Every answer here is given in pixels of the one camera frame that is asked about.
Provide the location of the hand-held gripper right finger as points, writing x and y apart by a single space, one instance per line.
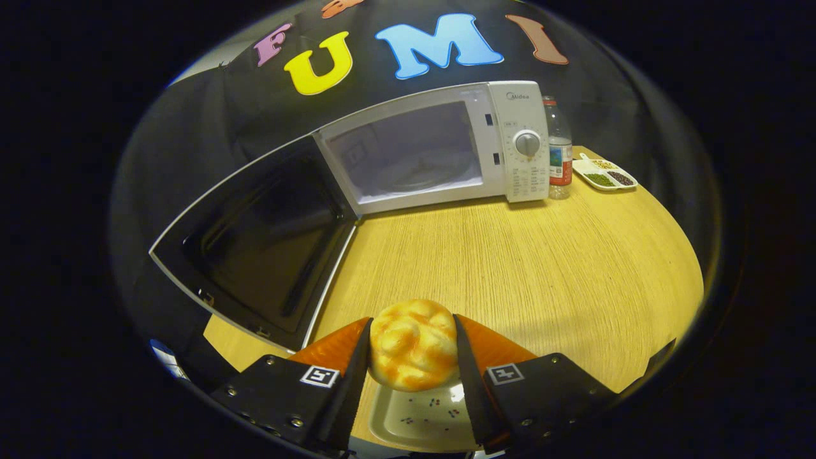
472 395

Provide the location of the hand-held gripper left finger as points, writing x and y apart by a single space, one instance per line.
347 408

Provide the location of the golden bread roll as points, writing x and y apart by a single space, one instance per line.
414 344

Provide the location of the white microwave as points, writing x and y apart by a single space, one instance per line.
519 108

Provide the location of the cream square plate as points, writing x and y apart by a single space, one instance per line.
421 421

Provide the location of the white divided bean dish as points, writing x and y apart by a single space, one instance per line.
599 179

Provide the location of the clear plastic water bottle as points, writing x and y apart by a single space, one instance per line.
560 159

